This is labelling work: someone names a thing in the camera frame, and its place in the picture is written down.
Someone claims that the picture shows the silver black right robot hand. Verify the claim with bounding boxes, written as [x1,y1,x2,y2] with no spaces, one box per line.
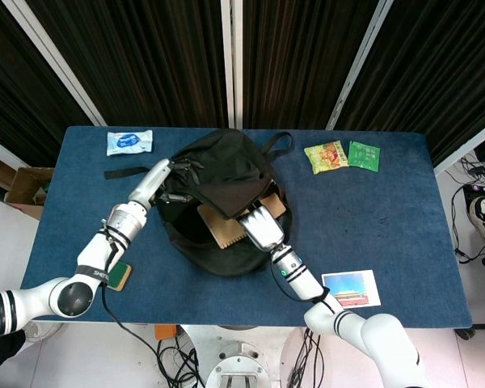
[238,205,287,251]

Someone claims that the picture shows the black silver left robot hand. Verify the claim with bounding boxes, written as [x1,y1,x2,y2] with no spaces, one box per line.
[128,158,205,211]

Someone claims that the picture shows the brown spiral notebook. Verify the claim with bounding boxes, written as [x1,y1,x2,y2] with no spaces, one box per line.
[196,192,287,250]

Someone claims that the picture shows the black fabric backpack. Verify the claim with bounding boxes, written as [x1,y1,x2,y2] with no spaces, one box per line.
[103,129,295,276]

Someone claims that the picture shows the round white robot base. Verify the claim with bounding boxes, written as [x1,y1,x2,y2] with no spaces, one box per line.
[204,325,268,388]

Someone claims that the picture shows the white blue wet wipes pack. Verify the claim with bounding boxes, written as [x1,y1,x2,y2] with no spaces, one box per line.
[106,129,154,157]

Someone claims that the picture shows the yellow snack packet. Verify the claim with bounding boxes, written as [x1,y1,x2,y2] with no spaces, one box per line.
[303,140,350,175]

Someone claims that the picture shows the green yellow board eraser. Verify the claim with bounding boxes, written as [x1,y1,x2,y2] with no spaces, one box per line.
[107,260,133,292]

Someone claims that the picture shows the blue table cloth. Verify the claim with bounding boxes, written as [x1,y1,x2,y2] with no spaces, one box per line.
[20,125,473,329]

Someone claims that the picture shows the postcard with palace photo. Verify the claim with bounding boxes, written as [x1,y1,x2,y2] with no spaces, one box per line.
[321,269,383,310]

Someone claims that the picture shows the dark brown pleated curtain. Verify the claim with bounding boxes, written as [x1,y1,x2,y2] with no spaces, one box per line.
[0,0,94,169]
[241,0,375,130]
[23,0,230,129]
[334,0,485,167]

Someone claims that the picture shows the green packet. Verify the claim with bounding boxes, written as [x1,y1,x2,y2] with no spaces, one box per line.
[347,140,382,174]

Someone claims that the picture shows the brown cardboard box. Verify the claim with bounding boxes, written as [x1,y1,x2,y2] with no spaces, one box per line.
[3,166,56,221]

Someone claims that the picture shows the small orange box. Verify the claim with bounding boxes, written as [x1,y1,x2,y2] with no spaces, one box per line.
[154,323,179,340]

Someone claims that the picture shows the black cloth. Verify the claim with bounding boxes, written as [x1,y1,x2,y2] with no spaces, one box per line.
[0,329,27,369]

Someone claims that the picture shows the black cables under robot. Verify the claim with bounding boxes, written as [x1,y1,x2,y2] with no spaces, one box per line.
[289,327,327,388]

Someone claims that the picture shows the white upright frame post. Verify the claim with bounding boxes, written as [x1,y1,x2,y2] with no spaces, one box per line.
[220,0,244,130]

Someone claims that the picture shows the white slanted frame post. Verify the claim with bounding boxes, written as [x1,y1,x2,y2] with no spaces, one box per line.
[432,115,485,175]
[327,0,394,131]
[2,0,108,127]

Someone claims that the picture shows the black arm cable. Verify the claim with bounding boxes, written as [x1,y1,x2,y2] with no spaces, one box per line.
[100,282,205,388]

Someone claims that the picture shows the black floor cable bundle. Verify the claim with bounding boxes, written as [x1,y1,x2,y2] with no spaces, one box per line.
[444,157,485,264]

